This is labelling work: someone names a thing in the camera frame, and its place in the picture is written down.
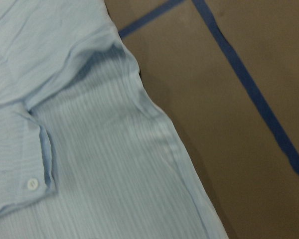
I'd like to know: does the light blue button-up shirt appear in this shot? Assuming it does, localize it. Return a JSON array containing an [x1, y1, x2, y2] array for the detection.
[[0, 0, 227, 239]]

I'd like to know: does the brown paper table cover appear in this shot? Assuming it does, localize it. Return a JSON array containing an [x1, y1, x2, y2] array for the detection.
[[105, 0, 299, 239]]

